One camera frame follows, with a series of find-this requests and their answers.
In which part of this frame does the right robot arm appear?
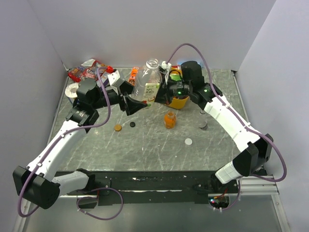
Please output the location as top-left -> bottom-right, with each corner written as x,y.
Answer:
155,61 -> 272,193

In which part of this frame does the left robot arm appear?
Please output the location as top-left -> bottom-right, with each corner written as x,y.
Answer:
13,78 -> 147,209

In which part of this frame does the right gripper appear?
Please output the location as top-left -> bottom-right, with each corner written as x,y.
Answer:
148,74 -> 191,106

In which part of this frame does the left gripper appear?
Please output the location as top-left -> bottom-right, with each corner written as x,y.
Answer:
93,81 -> 148,115

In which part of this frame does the brown bottle cap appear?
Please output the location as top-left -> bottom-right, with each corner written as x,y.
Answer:
114,124 -> 122,131

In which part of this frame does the yellow plastic basket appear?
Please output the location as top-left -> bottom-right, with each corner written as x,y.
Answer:
168,66 -> 189,110

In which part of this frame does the black bottle cap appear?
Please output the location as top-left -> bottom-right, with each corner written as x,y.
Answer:
130,122 -> 136,128

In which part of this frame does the orange packet box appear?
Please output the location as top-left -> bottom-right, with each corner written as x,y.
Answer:
128,67 -> 139,85

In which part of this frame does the red snack bag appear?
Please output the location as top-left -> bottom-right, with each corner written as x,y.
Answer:
68,58 -> 107,83

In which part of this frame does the large clear plastic bottle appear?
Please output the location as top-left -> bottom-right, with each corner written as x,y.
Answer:
131,58 -> 161,108

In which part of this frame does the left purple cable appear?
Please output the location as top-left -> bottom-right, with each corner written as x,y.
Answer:
18,66 -> 113,218

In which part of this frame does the toilet paper roll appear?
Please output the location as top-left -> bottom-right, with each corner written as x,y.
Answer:
65,83 -> 79,102

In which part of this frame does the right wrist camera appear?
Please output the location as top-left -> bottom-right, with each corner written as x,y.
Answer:
158,60 -> 171,77

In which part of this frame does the purple silver box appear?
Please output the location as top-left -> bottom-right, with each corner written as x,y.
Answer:
97,67 -> 115,85

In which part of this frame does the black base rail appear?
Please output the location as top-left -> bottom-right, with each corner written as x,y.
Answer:
69,171 -> 239,206

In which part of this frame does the white bottle cap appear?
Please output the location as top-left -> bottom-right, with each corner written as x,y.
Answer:
185,138 -> 193,145

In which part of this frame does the small orange juice bottle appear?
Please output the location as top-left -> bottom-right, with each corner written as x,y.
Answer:
164,111 -> 176,129

